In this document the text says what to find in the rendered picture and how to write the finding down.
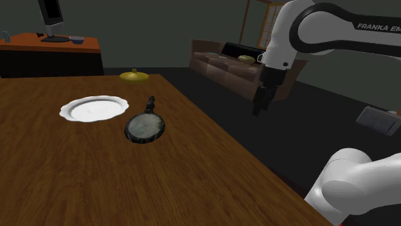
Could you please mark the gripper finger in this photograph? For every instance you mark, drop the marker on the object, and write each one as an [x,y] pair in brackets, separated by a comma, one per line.
[258,103]

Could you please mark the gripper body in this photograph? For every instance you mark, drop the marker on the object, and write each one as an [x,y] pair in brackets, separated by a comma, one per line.
[271,76]

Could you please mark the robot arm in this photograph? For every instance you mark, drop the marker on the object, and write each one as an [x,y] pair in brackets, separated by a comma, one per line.
[316,29]

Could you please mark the brown sofa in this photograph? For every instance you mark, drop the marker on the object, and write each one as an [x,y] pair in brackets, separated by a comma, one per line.
[225,70]

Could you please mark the wooden framed window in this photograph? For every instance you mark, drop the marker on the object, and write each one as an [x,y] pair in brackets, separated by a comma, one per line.
[269,23]

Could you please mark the grey box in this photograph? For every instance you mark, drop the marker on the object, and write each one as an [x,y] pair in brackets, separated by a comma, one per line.
[377,120]

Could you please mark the black frying pan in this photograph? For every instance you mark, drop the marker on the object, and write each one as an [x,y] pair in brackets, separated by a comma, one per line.
[144,126]

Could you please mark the yellow lid with knob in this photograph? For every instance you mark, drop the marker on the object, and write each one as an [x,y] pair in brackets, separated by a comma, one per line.
[134,77]

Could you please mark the white scalloped plate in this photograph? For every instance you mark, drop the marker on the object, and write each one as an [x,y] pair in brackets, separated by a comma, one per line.
[94,108]

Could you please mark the orange-topped black sideboard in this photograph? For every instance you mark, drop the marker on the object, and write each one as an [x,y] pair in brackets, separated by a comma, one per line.
[50,59]

